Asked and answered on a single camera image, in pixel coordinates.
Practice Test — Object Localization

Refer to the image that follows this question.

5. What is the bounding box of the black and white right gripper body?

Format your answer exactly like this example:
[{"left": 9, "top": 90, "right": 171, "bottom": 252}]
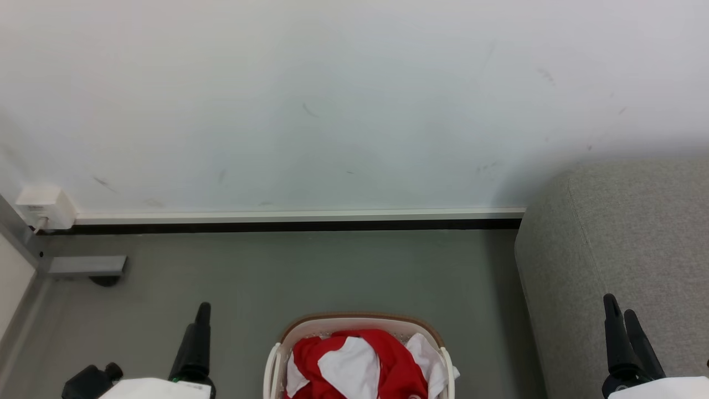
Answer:
[{"left": 602, "top": 372, "right": 709, "bottom": 399}]

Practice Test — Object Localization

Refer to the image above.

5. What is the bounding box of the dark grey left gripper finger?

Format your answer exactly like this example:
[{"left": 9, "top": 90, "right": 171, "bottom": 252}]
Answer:
[{"left": 168, "top": 302, "right": 214, "bottom": 384}]

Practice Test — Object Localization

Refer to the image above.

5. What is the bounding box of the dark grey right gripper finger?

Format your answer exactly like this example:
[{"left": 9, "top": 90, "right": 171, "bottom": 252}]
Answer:
[
  {"left": 624, "top": 309, "right": 666, "bottom": 380},
  {"left": 603, "top": 294, "right": 644, "bottom": 378}
]

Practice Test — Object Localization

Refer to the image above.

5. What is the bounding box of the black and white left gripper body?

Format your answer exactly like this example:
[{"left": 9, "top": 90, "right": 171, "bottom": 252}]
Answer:
[{"left": 61, "top": 362, "right": 215, "bottom": 399}]

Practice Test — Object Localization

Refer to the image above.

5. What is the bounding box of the red and white garment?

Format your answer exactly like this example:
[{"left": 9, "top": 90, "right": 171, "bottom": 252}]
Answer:
[{"left": 285, "top": 329, "right": 460, "bottom": 399}]

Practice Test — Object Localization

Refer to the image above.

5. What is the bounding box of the grey fabric sofa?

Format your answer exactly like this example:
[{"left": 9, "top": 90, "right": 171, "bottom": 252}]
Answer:
[{"left": 514, "top": 158, "right": 709, "bottom": 399}]

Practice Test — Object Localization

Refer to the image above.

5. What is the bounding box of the white laundry basket brown rim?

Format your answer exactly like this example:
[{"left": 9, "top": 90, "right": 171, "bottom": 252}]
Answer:
[{"left": 263, "top": 312, "right": 456, "bottom": 399}]

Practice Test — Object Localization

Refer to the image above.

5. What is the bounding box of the grey metal table leg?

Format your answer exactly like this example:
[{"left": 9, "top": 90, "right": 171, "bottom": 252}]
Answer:
[{"left": 0, "top": 194, "right": 128, "bottom": 279}]

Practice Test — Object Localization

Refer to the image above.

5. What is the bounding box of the white furniture panel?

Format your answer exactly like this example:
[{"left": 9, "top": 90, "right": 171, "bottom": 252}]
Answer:
[{"left": 0, "top": 233, "right": 38, "bottom": 341}]

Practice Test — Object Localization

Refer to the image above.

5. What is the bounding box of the white wall socket box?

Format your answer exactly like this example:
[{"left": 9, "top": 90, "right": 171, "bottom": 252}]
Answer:
[{"left": 16, "top": 187, "right": 76, "bottom": 231}]

